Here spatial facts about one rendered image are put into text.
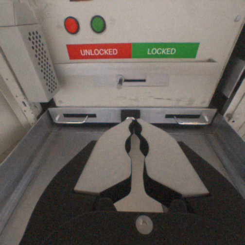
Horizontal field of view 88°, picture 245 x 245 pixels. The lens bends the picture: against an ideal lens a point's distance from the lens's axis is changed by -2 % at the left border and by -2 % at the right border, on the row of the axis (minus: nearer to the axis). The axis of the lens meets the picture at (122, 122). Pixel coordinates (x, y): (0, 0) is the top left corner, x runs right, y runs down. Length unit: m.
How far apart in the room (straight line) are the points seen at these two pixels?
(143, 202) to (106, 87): 0.31
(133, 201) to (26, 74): 0.34
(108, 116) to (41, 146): 0.22
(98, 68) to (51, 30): 0.14
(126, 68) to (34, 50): 0.19
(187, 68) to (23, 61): 0.34
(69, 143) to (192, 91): 0.40
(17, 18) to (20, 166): 0.31
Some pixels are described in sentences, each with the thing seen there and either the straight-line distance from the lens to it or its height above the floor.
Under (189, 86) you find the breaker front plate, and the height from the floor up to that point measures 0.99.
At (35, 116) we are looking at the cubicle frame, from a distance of 0.50.
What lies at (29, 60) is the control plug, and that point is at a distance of 0.31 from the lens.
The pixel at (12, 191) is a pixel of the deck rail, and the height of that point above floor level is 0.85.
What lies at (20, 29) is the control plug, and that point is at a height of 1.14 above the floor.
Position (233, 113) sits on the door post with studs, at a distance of 0.49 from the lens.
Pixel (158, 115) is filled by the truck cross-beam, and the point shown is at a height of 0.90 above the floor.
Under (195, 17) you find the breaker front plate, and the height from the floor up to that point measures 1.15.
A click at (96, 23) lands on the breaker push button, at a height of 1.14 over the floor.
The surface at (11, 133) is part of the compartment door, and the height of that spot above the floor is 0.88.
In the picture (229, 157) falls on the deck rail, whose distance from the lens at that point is 0.46.
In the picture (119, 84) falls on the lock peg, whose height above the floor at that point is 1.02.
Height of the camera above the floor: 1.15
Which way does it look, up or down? 39 degrees down
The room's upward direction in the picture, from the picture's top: 2 degrees counter-clockwise
